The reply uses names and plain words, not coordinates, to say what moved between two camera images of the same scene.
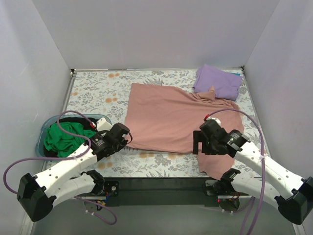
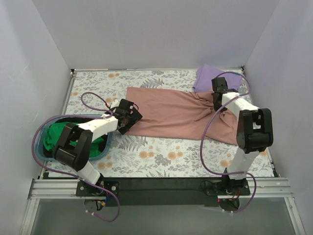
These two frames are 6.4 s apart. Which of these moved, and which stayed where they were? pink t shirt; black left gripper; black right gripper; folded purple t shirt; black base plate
Moved: black right gripper; black left gripper; pink t shirt
Stayed: black base plate; folded purple t shirt
